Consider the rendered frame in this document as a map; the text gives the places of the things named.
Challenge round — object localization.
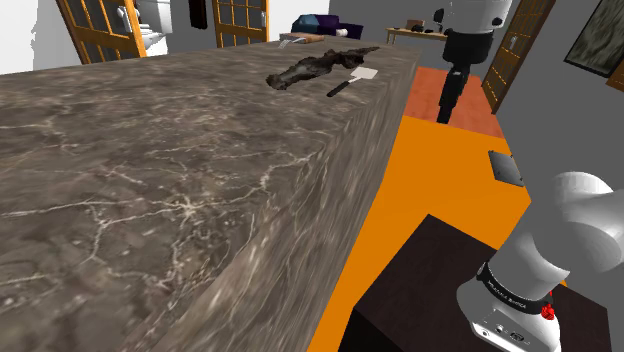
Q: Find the dark robot stand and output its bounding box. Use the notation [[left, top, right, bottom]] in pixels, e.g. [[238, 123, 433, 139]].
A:
[[338, 212, 613, 352]]

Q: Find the wooden cutting board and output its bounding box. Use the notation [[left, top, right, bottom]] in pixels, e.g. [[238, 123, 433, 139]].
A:
[[279, 31, 326, 46]]

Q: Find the white spatula with black handle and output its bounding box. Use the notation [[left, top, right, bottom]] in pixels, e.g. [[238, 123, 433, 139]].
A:
[[325, 66, 380, 99]]

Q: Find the light wooden side table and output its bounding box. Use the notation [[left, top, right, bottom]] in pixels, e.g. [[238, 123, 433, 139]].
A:
[[385, 19, 450, 47]]

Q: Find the dark purple sofa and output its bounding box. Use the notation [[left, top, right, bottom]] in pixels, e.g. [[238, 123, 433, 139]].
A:
[[291, 13, 365, 41]]

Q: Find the dark crumpled cloth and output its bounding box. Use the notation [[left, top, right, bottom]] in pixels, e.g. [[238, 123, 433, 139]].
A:
[[265, 45, 382, 92]]

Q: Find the orange wooden glazed door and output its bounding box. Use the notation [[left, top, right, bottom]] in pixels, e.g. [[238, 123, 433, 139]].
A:
[[54, 0, 148, 66], [481, 0, 557, 116], [211, 0, 271, 49]]

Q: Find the grey square panel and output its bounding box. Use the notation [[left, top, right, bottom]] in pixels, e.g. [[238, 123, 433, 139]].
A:
[[487, 149, 526, 188]]

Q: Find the white bathroom fixture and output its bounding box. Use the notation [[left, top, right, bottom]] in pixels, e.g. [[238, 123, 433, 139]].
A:
[[116, 0, 175, 56]]

